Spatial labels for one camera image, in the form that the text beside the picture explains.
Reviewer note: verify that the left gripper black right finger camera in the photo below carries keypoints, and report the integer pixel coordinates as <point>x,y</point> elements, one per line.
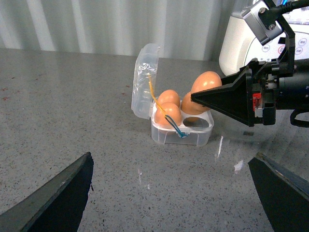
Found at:
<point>283,195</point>

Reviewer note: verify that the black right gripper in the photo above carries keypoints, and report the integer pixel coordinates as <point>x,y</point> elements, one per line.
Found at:
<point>250,95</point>

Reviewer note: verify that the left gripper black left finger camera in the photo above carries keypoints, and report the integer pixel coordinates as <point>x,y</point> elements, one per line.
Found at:
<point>57,206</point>

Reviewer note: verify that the brown egg carried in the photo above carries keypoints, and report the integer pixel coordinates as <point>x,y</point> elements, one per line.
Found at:
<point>205,81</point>

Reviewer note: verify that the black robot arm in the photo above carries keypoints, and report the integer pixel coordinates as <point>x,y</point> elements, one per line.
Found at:
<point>80,150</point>

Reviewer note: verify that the brown egg back right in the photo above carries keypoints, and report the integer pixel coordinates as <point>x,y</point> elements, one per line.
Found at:
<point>192,108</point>

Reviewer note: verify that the brown egg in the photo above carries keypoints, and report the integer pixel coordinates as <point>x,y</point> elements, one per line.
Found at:
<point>169,96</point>
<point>171,110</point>
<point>192,108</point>

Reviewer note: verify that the brown egg back left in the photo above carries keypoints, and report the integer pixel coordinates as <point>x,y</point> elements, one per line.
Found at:
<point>169,96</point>

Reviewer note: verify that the brown egg front left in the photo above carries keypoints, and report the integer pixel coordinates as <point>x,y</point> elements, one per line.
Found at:
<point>171,110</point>

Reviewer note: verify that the clear plastic egg box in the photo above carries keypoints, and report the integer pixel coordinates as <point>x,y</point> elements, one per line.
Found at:
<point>198,127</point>

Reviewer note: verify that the white Joyoung blender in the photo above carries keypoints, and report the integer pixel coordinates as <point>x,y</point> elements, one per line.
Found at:
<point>240,44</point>

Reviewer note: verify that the blue rubber band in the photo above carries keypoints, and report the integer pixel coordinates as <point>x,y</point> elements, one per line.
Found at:
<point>175,126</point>

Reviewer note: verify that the yellow rubber band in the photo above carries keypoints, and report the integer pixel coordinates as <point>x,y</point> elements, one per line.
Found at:
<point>153,95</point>

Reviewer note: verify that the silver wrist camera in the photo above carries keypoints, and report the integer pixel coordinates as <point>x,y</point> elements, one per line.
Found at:
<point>252,16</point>

